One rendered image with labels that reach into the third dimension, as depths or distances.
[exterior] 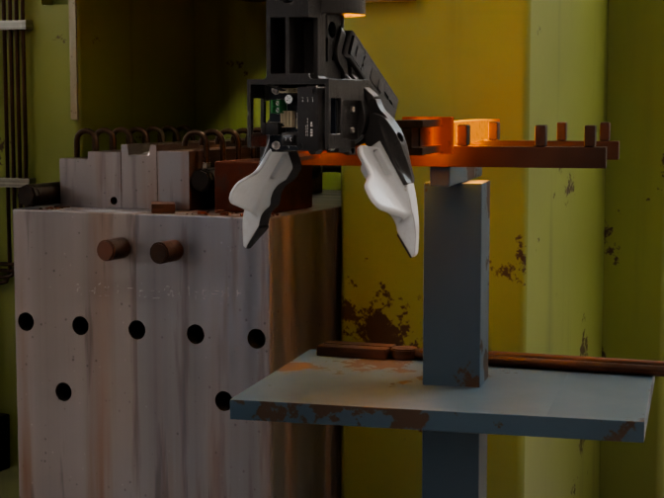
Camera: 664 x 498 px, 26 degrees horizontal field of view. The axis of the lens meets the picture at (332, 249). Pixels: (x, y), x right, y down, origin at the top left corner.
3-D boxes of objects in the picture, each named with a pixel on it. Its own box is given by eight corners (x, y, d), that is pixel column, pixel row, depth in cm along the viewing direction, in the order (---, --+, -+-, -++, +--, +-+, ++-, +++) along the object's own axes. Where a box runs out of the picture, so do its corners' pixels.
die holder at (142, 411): (271, 573, 180) (269, 217, 175) (19, 536, 195) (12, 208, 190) (425, 468, 231) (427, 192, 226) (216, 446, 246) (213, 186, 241)
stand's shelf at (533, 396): (643, 443, 132) (644, 421, 132) (229, 419, 142) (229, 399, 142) (654, 381, 161) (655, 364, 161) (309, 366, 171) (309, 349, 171)
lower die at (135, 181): (189, 210, 186) (189, 144, 185) (59, 206, 194) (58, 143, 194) (322, 192, 225) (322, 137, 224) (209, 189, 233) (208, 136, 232)
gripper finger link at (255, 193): (191, 229, 114) (248, 135, 111) (230, 223, 120) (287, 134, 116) (217, 254, 113) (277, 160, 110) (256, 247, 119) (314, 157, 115)
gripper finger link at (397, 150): (373, 207, 111) (316, 116, 113) (384, 206, 113) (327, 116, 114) (419, 173, 109) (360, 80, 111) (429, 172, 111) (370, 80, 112)
